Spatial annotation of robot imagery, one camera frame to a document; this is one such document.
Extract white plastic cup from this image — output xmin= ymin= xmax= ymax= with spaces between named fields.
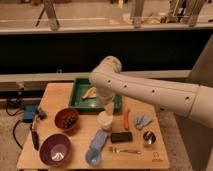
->
xmin=97 ymin=111 xmax=113 ymax=130

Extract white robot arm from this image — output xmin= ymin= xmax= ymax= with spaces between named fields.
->
xmin=89 ymin=56 xmax=213 ymax=129

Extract orange carrot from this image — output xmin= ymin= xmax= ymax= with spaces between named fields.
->
xmin=124 ymin=109 xmax=130 ymax=130

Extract dark grapes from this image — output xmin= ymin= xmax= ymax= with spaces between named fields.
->
xmin=63 ymin=116 xmax=77 ymax=129

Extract black cable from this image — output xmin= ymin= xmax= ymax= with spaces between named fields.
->
xmin=12 ymin=119 xmax=26 ymax=150

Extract blue power box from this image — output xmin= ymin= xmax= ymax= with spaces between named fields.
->
xmin=22 ymin=105 xmax=38 ymax=123

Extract silver metal cup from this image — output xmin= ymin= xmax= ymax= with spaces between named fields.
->
xmin=143 ymin=131 xmax=156 ymax=147

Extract brown bowl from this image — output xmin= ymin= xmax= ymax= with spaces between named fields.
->
xmin=54 ymin=108 xmax=79 ymax=131

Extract green plastic tray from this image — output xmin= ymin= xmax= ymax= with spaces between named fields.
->
xmin=68 ymin=77 xmax=122 ymax=113

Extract black handled tool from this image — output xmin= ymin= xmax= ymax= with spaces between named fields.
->
xmin=30 ymin=116 xmax=39 ymax=151

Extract purple bowl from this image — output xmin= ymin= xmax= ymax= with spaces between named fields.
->
xmin=39 ymin=134 xmax=71 ymax=167

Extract blue grey cloth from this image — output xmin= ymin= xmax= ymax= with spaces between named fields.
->
xmin=134 ymin=115 xmax=152 ymax=130

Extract blue folded towel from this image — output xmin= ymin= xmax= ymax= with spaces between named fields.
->
xmin=90 ymin=129 xmax=108 ymax=150

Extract silver fork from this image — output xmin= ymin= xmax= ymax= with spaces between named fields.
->
xmin=109 ymin=147 xmax=141 ymax=154

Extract black rectangular block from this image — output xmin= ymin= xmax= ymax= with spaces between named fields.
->
xmin=110 ymin=132 xmax=133 ymax=143

